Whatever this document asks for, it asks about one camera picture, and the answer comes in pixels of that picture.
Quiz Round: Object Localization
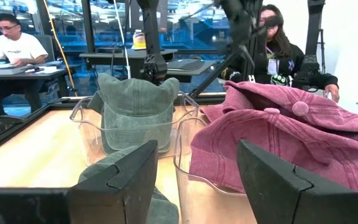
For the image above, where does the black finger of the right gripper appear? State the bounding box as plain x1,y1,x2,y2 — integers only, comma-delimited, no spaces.
239,44,257,68

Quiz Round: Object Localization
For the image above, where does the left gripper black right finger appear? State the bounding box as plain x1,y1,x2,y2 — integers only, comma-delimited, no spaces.
236,139,358,224

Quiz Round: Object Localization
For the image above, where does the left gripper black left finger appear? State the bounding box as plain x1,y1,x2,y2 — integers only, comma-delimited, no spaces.
0,139,159,224

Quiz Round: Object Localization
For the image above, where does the green baseball cap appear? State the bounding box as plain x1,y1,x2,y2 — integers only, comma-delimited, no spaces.
87,73,180,156
78,144,180,224

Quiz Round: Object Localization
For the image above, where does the white ID badge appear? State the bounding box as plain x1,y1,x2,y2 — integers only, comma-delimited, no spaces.
266,57,280,76

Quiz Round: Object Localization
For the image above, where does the person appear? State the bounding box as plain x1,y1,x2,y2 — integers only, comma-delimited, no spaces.
221,4,341,103
0,12,49,118

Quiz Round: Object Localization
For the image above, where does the grey small table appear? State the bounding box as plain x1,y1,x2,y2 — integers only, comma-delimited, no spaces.
165,59,218,84

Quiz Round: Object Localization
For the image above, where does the grey laptop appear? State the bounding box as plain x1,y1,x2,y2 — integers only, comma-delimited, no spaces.
166,58,206,72

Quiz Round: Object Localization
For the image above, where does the black tripod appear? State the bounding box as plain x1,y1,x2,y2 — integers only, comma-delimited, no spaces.
317,27,327,74

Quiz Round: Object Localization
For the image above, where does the clear plastic bin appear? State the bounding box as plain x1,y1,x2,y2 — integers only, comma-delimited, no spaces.
173,116,257,224
69,91,200,166

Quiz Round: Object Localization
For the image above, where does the yellow labelled bottle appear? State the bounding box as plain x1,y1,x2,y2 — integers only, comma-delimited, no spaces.
132,29,147,50

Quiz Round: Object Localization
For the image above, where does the black chair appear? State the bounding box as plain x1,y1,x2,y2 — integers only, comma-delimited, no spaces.
0,114,27,136

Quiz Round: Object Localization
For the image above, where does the black side desk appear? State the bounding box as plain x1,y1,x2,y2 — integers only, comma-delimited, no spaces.
79,48,179,78

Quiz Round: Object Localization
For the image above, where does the white paper sheet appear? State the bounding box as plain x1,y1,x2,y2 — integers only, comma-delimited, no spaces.
35,65,62,75

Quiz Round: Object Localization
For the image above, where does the dark office desk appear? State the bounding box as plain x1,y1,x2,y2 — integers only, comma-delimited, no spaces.
0,63,71,98

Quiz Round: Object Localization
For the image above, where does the grey book stack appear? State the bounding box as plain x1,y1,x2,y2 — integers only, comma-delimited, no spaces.
0,66,27,76

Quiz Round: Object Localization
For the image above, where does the black window pillar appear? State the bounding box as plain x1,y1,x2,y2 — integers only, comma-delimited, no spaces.
81,0,96,54

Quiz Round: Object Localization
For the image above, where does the grey office chair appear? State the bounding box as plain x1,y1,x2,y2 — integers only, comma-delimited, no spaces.
34,34,56,63

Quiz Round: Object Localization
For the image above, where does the black frame post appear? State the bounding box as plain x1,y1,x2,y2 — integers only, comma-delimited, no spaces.
136,0,177,85

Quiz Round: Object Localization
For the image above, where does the white hanging cable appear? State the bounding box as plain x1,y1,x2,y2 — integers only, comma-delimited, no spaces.
112,0,132,80

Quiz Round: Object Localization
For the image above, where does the yellow hanging cable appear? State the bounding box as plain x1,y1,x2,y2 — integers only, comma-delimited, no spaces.
42,0,78,96

